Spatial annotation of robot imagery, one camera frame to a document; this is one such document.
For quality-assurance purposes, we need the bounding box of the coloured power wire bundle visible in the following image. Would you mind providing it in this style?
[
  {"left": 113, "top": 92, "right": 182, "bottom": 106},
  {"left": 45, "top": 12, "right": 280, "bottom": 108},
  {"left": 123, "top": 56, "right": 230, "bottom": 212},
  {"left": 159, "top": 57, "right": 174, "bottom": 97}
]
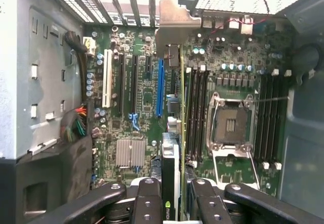
[{"left": 60, "top": 103, "right": 89, "bottom": 143}]

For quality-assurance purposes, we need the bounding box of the blue expansion slot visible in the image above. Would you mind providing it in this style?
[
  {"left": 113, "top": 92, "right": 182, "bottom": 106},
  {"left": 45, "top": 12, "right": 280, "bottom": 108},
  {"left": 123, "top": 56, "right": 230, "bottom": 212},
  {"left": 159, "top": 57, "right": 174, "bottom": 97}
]
[{"left": 156, "top": 58, "right": 165, "bottom": 119}]

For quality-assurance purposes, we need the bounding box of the metal socket cover frame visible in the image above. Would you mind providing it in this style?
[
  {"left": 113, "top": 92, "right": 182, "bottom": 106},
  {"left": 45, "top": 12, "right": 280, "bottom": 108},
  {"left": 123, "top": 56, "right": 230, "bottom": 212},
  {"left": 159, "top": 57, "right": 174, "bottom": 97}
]
[{"left": 212, "top": 145, "right": 261, "bottom": 193}]

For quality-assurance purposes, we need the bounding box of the short black expansion slot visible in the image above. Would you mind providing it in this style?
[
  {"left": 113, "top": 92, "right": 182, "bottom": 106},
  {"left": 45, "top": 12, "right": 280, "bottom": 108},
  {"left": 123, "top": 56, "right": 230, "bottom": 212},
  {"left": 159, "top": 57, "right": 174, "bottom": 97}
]
[{"left": 145, "top": 55, "right": 153, "bottom": 76}]

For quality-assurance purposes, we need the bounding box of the thin wire locking lever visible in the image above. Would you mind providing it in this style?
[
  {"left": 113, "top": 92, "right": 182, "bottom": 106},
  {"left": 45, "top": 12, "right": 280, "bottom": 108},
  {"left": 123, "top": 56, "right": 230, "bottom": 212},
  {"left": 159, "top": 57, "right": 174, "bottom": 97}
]
[{"left": 255, "top": 96, "right": 290, "bottom": 104}]

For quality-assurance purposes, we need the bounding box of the white expansion slot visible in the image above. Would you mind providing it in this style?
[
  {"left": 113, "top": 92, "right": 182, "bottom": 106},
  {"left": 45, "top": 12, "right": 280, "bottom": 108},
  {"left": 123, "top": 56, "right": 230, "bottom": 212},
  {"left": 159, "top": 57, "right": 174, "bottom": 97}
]
[{"left": 101, "top": 48, "right": 113, "bottom": 109}]

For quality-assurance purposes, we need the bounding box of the long black expansion slot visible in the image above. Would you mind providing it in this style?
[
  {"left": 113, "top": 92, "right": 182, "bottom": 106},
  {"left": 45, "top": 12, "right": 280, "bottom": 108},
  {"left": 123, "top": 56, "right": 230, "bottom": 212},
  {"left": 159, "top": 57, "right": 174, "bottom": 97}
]
[
  {"left": 117, "top": 54, "right": 127, "bottom": 116},
  {"left": 131, "top": 55, "right": 140, "bottom": 109}
]

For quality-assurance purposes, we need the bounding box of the finned chipset heatsink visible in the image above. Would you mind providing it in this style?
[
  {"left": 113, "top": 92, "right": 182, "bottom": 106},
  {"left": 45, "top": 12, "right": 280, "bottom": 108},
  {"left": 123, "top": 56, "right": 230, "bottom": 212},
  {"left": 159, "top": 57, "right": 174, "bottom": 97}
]
[{"left": 115, "top": 138, "right": 147, "bottom": 168}]

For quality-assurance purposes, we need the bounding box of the black RAM slot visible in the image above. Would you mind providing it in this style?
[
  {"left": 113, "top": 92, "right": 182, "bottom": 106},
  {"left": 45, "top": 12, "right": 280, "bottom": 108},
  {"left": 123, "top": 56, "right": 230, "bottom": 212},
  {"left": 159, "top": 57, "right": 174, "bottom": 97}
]
[
  {"left": 193, "top": 67, "right": 201, "bottom": 163},
  {"left": 268, "top": 69, "right": 284, "bottom": 169},
  {"left": 254, "top": 71, "right": 269, "bottom": 169},
  {"left": 200, "top": 66, "right": 209, "bottom": 163},
  {"left": 275, "top": 69, "right": 291, "bottom": 170},
  {"left": 261, "top": 69, "right": 276, "bottom": 169}
]

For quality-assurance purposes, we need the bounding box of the CPU socket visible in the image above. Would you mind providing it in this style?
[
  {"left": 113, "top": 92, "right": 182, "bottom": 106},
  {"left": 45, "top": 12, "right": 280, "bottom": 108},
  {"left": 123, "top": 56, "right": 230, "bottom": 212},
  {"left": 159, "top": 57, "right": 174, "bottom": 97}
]
[{"left": 207, "top": 91, "right": 257, "bottom": 158}]

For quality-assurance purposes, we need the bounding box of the black sleeved power cable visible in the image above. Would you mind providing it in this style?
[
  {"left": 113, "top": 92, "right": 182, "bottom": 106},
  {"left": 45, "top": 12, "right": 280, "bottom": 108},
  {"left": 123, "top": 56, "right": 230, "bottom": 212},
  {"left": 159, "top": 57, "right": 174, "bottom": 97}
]
[{"left": 64, "top": 30, "right": 97, "bottom": 106}]

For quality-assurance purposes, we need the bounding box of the green motherboard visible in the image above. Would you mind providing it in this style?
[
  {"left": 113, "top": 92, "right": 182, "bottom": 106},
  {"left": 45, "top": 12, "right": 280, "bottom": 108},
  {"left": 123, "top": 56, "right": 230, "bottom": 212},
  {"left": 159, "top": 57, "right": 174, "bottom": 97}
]
[{"left": 82, "top": 21, "right": 294, "bottom": 199}]

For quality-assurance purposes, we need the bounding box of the black plastic shroud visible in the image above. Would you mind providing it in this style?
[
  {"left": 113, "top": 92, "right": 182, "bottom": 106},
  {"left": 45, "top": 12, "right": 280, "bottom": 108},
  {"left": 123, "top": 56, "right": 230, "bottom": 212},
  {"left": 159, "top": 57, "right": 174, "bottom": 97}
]
[{"left": 0, "top": 134, "right": 94, "bottom": 224}]

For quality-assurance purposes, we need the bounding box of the red black twisted wire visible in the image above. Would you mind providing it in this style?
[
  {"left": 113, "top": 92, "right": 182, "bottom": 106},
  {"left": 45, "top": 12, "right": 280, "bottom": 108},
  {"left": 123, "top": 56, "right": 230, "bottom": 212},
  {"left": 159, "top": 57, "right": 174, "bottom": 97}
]
[{"left": 210, "top": 0, "right": 271, "bottom": 34}]

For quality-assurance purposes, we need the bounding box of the grey power supply unit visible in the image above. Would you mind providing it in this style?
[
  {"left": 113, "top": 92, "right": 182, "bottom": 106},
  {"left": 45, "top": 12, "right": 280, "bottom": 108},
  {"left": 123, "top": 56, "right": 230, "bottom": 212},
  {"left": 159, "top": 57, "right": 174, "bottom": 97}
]
[{"left": 0, "top": 0, "right": 86, "bottom": 160}]

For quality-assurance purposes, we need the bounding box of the black open PC case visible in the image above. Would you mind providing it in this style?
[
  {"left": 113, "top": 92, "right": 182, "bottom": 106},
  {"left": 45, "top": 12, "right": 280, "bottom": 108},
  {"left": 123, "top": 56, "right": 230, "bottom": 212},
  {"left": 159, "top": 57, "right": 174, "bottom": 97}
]
[{"left": 0, "top": 0, "right": 324, "bottom": 224}]

